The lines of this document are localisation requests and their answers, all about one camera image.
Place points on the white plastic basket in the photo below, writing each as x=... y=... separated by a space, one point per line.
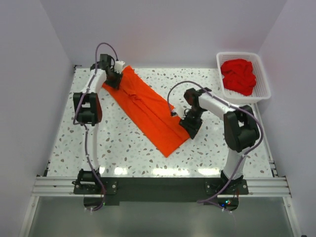
x=261 y=90

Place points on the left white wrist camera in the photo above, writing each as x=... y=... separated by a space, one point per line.
x=119 y=66

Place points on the red t shirt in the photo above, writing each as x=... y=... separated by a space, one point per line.
x=238 y=76

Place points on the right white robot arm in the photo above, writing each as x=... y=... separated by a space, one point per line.
x=240 y=130

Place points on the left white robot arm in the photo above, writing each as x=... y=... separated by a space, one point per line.
x=88 y=115

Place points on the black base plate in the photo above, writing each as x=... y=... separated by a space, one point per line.
x=113 y=191

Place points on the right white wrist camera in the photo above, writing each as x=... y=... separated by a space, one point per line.
x=178 y=112

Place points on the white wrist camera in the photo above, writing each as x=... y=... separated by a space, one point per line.
x=178 y=112
x=119 y=66

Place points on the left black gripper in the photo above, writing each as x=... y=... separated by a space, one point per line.
x=116 y=84

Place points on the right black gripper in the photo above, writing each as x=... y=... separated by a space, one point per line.
x=192 y=128

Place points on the orange t shirt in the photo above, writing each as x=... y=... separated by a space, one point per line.
x=149 y=111

